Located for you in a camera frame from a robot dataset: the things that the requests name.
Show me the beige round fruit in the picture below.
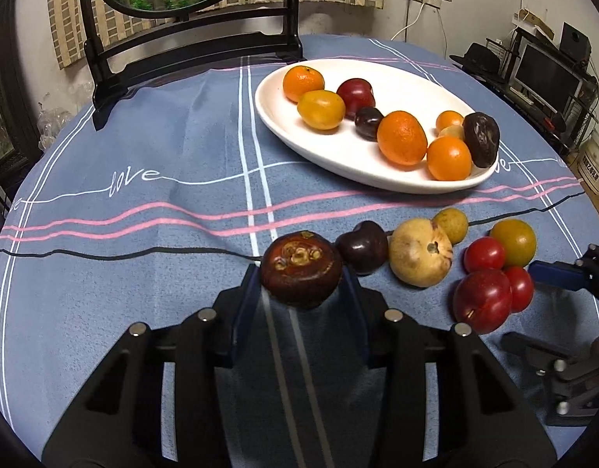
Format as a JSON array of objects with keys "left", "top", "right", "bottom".
[{"left": 388, "top": 218, "right": 454, "bottom": 287}]

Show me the orange mandarin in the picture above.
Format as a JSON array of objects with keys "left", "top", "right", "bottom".
[
  {"left": 283, "top": 65, "right": 326, "bottom": 103},
  {"left": 376, "top": 111, "right": 428, "bottom": 167}
]

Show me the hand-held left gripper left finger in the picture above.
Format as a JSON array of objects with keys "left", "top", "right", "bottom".
[{"left": 41, "top": 263, "right": 263, "bottom": 468}]

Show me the red plum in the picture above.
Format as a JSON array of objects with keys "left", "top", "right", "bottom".
[{"left": 452, "top": 268, "right": 513, "bottom": 335}]

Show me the white plastic bag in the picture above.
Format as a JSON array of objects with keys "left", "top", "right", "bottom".
[{"left": 299, "top": 12, "right": 344, "bottom": 37}]

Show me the white cable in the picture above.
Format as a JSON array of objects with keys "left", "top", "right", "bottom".
[{"left": 392, "top": 2, "right": 427, "bottom": 42}]

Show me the dark red apple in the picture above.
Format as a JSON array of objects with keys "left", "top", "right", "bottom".
[{"left": 336, "top": 78, "right": 375, "bottom": 122}]

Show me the black computer desk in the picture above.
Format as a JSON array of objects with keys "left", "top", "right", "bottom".
[{"left": 450, "top": 27, "right": 599, "bottom": 152}]

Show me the brown mangosteen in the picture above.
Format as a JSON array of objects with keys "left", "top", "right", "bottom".
[{"left": 259, "top": 231, "right": 344, "bottom": 310}]

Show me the computer monitor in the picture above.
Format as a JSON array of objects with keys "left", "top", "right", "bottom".
[{"left": 510, "top": 41, "right": 585, "bottom": 113}]

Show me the clear plastic wrap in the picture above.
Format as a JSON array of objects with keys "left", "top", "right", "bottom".
[{"left": 36, "top": 102, "right": 81, "bottom": 147}]

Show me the yellow oval fruit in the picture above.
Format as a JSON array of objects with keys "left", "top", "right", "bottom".
[{"left": 297, "top": 90, "right": 346, "bottom": 131}]

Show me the beige checked curtain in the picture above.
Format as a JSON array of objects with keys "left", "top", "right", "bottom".
[{"left": 46, "top": 0, "right": 388, "bottom": 70}]

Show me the cardboard box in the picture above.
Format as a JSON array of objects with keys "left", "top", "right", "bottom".
[{"left": 574, "top": 136, "right": 599, "bottom": 206}]

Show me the green-orange tangerine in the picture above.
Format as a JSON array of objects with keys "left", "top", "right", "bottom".
[{"left": 489, "top": 219, "right": 538, "bottom": 269}]

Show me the red cherry tomato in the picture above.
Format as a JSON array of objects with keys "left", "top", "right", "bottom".
[
  {"left": 463, "top": 236, "right": 507, "bottom": 274},
  {"left": 503, "top": 266, "right": 535, "bottom": 314}
]

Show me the black speaker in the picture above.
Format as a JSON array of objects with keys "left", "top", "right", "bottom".
[{"left": 558, "top": 22, "right": 592, "bottom": 62}]

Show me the dark wrinkled passion fruit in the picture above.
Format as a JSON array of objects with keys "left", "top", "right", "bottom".
[{"left": 463, "top": 112, "right": 501, "bottom": 169}]

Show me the dark framed painting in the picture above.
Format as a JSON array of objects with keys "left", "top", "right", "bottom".
[{"left": 0, "top": 0, "right": 42, "bottom": 181}]

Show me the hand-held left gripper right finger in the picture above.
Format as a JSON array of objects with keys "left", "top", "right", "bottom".
[{"left": 341, "top": 266, "right": 558, "bottom": 468}]

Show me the black hat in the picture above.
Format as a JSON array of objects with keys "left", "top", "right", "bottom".
[{"left": 449, "top": 43, "right": 505, "bottom": 76}]

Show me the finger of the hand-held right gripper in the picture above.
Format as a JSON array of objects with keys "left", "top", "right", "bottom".
[
  {"left": 501, "top": 331, "right": 599, "bottom": 427},
  {"left": 527, "top": 244, "right": 599, "bottom": 313}
]

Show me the white oval plate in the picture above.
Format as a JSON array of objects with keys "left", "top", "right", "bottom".
[{"left": 254, "top": 58, "right": 500, "bottom": 195}]

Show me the smooth orange tangerine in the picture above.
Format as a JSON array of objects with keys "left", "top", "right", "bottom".
[
  {"left": 435, "top": 110, "right": 465, "bottom": 131},
  {"left": 427, "top": 136, "right": 473, "bottom": 181}
]

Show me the small dark plum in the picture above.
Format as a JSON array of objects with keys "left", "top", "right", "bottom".
[
  {"left": 354, "top": 106, "right": 385, "bottom": 141},
  {"left": 335, "top": 221, "right": 389, "bottom": 276}
]

